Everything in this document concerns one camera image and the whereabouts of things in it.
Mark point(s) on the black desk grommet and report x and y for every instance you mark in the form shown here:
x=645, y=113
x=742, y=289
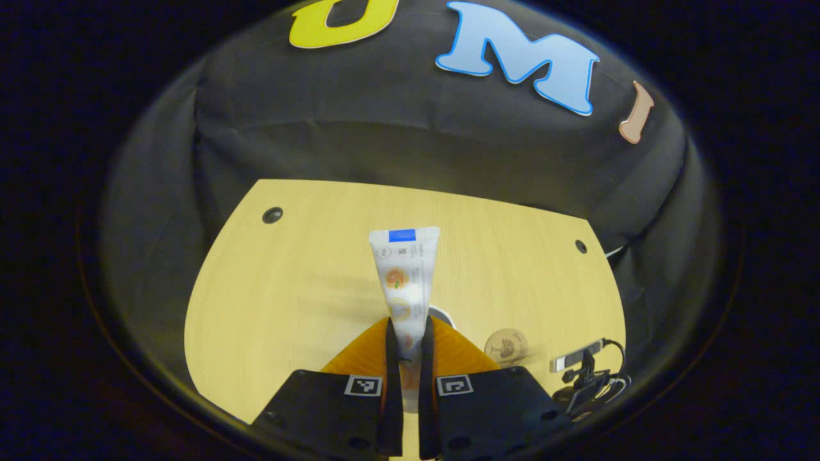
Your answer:
x=581, y=246
x=272, y=214

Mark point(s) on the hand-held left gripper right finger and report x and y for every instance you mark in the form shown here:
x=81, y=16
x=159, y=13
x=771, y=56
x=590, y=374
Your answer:
x=426, y=416

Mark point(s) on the black backdrop cloth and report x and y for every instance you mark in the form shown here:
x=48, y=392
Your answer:
x=384, y=141

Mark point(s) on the round wooden coaster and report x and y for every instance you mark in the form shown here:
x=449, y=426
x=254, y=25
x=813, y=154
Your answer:
x=506, y=347

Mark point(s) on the light wooden desktop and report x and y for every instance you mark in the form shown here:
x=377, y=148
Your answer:
x=288, y=288

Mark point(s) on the white toothpaste tube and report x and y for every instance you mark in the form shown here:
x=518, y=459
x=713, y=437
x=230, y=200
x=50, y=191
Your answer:
x=407, y=282

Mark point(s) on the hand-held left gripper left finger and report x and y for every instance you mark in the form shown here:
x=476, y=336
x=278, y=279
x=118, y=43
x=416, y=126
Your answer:
x=391, y=410

